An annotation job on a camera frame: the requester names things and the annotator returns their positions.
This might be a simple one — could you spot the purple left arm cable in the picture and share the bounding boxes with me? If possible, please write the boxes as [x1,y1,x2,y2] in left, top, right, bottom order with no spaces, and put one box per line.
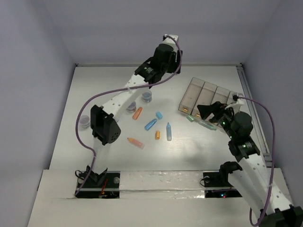
[75,35,183,197]

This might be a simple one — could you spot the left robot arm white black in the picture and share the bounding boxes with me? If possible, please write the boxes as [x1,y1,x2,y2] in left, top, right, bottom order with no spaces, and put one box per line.
[88,43,182,187]

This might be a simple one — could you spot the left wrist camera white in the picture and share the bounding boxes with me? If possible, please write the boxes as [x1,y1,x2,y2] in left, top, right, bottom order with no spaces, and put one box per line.
[162,34,178,45]

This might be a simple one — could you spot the small green cap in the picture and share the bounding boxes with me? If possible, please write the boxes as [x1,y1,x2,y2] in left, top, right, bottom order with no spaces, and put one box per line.
[186,115,194,122]

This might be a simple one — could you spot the small light blue cap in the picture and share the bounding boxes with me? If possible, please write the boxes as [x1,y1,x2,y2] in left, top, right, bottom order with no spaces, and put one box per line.
[156,112,163,120]

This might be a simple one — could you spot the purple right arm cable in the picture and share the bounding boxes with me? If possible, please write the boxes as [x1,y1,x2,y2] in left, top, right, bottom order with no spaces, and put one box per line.
[233,94,276,227]

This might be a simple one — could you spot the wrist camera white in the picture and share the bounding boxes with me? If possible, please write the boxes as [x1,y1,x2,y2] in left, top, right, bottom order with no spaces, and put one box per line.
[232,93,244,106]
[162,34,178,45]

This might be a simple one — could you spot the green marker pen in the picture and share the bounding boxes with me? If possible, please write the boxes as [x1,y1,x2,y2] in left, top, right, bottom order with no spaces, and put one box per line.
[198,121,217,131]

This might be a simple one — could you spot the orange marker pen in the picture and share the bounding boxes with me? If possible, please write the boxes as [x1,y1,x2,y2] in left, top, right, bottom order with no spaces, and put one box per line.
[127,138,145,149]

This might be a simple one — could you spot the blue marker cap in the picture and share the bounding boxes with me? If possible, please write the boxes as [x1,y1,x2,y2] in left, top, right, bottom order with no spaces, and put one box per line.
[144,118,158,131]

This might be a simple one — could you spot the orange marker cap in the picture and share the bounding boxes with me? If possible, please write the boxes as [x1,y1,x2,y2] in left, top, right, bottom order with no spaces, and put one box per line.
[132,107,143,120]

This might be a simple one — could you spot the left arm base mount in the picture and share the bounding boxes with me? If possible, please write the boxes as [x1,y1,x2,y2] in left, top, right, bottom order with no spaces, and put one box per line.
[75,166,120,199]

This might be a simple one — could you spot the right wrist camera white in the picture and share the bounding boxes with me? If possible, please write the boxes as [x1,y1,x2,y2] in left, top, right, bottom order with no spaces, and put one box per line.
[232,93,244,106]

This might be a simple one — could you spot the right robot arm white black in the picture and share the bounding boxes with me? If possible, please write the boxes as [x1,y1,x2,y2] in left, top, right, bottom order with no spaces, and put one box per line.
[197,101,303,227]

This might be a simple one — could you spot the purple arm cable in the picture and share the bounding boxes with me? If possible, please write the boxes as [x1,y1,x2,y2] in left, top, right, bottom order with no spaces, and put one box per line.
[233,94,276,227]
[75,35,183,197]

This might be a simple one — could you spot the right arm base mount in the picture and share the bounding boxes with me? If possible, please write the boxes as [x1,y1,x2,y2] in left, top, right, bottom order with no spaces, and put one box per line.
[199,162,242,199]

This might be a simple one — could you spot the blue marker pen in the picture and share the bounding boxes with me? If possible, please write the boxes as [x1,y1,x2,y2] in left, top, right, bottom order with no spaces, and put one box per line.
[166,123,172,141]

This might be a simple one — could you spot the clear jar of clips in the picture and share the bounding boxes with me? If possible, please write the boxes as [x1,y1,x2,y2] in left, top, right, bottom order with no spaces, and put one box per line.
[78,115,90,130]
[142,90,152,103]
[126,101,137,113]

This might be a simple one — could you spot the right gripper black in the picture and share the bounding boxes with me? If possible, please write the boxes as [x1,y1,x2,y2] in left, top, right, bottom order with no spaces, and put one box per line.
[196,101,236,140]

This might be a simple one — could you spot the clear four-compartment organizer tray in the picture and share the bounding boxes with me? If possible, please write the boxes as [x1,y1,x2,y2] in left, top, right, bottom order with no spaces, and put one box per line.
[178,77,236,119]

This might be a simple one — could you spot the small orange cap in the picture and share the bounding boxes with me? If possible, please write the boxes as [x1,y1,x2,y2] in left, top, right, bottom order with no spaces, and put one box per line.
[155,131,160,140]

